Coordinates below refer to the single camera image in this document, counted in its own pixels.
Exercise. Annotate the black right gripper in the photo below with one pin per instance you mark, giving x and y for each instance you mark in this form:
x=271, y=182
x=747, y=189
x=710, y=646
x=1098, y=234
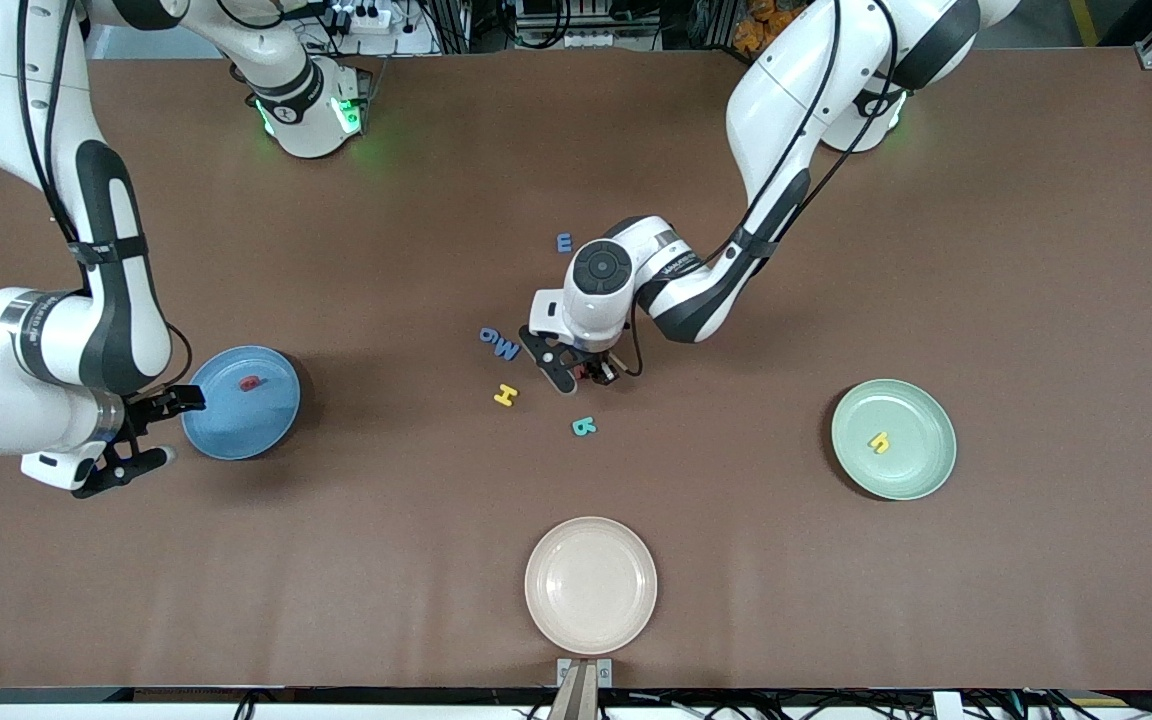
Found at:
x=148, y=410

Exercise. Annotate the red lowercase w letter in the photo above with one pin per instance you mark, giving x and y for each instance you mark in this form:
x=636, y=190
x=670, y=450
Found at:
x=592, y=376

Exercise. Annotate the teal uppercase R letter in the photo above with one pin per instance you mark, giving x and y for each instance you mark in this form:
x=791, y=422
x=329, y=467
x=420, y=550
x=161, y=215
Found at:
x=581, y=428

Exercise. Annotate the blue uppercase M letter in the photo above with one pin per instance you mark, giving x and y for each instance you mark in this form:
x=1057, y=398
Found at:
x=506, y=350

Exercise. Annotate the yellow lowercase h letter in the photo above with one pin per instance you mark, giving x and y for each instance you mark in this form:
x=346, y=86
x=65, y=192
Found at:
x=877, y=441

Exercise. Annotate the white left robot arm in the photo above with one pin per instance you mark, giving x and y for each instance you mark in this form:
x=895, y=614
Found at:
x=786, y=90

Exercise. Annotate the blue plate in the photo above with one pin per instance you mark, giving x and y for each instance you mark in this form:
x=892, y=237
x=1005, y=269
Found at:
x=246, y=425

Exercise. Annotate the yellow uppercase H letter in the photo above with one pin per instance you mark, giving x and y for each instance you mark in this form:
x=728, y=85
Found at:
x=505, y=396

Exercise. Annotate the beige plate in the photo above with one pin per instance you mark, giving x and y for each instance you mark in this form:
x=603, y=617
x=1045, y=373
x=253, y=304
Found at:
x=591, y=585

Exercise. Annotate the green plate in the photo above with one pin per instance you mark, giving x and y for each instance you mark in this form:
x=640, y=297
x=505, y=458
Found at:
x=911, y=465

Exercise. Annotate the bag of oranges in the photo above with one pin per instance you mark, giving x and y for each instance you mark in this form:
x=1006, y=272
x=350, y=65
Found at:
x=751, y=28

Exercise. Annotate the white power strip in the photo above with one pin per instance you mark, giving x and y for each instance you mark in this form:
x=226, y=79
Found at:
x=366, y=18

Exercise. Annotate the white plastic block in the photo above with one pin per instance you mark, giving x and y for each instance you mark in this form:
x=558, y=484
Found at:
x=947, y=706

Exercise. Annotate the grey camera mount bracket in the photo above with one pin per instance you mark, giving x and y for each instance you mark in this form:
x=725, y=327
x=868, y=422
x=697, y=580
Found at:
x=576, y=700

